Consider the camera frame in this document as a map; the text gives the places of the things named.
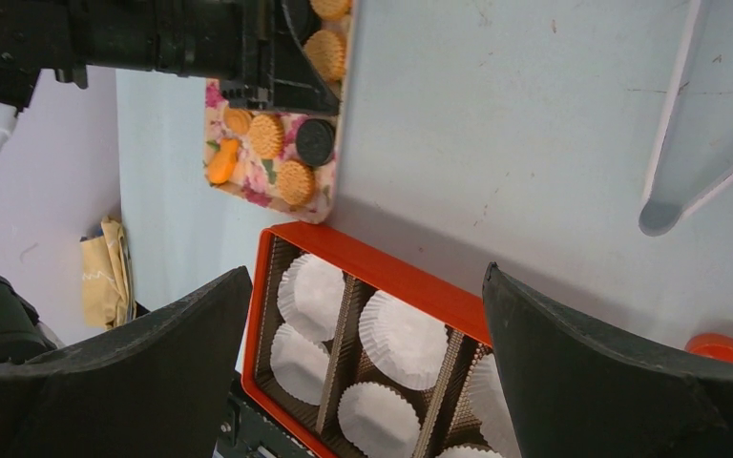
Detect orange fish-shaped cookie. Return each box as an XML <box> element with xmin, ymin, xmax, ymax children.
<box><xmin>206</xmin><ymin>138</ymin><xmax>241</xmax><ymax>185</ymax></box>

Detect black sandwich cookie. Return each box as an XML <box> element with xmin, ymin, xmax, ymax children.
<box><xmin>295</xmin><ymin>118</ymin><xmax>335</xmax><ymax>167</ymax></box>

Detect swirl butter cookie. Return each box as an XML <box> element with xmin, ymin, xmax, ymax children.
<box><xmin>222</xmin><ymin>107</ymin><xmax>253</xmax><ymax>135</ymax></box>

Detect orange box lid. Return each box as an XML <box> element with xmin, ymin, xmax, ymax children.
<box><xmin>685</xmin><ymin>333</ymin><xmax>733</xmax><ymax>364</ymax></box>

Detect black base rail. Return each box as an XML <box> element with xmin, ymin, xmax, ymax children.
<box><xmin>213</xmin><ymin>372</ymin><xmax>315</xmax><ymax>458</ymax></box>

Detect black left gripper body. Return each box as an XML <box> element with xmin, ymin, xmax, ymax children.
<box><xmin>0</xmin><ymin>0</ymin><xmax>340</xmax><ymax>116</ymax></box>

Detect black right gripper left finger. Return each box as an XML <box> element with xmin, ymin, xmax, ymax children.
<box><xmin>0</xmin><ymin>267</ymin><xmax>252</xmax><ymax>457</ymax></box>

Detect round tan biscuit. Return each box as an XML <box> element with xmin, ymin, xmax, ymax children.
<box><xmin>310</xmin><ymin>0</ymin><xmax>352</xmax><ymax>21</ymax></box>
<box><xmin>276</xmin><ymin>159</ymin><xmax>316</xmax><ymax>206</ymax></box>
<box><xmin>304</xmin><ymin>30</ymin><xmax>346</xmax><ymax>82</ymax></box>
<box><xmin>248</xmin><ymin>114</ymin><xmax>284</xmax><ymax>159</ymax></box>

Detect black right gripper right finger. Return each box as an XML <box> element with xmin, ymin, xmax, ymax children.
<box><xmin>482</xmin><ymin>263</ymin><xmax>733</xmax><ymax>457</ymax></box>

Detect yellow cloth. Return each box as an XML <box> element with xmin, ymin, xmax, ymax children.
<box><xmin>79</xmin><ymin>216</ymin><xmax>136</xmax><ymax>330</ymax></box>

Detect floral pink serving tray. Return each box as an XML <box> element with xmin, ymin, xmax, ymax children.
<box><xmin>201</xmin><ymin>1</ymin><xmax>357</xmax><ymax>223</ymax></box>

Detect orange compartment cookie box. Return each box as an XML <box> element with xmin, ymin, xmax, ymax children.
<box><xmin>241</xmin><ymin>222</ymin><xmax>517</xmax><ymax>457</ymax></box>

